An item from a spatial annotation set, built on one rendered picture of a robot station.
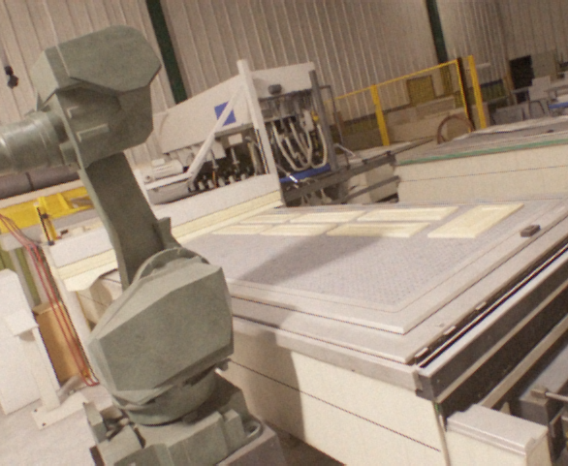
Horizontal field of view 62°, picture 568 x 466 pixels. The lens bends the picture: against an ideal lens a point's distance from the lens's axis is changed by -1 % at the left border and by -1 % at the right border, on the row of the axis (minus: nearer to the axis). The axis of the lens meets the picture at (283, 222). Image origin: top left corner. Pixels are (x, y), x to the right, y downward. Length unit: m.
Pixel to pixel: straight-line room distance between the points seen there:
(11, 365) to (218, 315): 2.96
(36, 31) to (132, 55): 7.18
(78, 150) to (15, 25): 7.20
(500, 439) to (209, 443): 0.95
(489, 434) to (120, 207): 1.49
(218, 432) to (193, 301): 0.49
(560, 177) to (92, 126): 4.75
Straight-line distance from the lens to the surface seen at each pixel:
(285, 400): 2.23
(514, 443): 1.48
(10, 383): 4.53
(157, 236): 2.02
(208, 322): 1.72
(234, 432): 1.90
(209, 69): 9.82
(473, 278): 1.91
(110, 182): 2.01
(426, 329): 1.62
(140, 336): 1.67
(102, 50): 1.72
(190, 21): 9.94
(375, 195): 7.18
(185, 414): 1.91
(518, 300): 1.84
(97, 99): 1.76
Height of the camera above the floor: 1.56
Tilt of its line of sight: 10 degrees down
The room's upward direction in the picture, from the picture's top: 15 degrees counter-clockwise
